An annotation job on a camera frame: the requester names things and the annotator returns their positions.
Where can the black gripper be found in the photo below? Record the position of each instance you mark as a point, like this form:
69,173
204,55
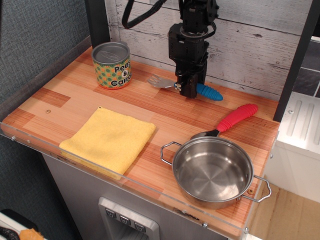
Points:
190,55

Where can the blue handled metal fork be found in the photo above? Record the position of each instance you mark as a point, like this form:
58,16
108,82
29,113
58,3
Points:
204,90

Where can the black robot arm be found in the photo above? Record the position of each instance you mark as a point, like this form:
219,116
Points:
198,18

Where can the peas and carrots can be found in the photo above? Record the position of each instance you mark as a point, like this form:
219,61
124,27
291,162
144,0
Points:
112,65

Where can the stainless steel pot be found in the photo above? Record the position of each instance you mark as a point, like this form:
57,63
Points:
213,172

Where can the yellow folded cloth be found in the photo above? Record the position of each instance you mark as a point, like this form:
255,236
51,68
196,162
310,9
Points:
109,142

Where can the silver dispenser panel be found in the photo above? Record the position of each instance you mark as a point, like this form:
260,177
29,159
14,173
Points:
122,223

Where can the grey toy fridge cabinet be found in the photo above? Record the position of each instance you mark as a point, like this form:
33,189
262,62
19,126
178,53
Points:
81,192

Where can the clear acrylic edge guard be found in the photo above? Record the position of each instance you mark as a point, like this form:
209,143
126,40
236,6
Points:
161,190

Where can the orange object at corner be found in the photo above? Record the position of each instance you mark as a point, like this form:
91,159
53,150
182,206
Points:
30,234

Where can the red handled metal spoon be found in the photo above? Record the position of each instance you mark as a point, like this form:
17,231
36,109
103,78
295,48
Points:
241,113

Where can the black right frame post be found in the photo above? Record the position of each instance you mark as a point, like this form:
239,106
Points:
297,61

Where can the black frame post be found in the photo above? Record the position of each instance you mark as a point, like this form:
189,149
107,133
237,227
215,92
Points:
97,22
297,61

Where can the black left frame post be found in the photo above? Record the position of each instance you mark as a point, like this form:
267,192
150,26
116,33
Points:
97,22

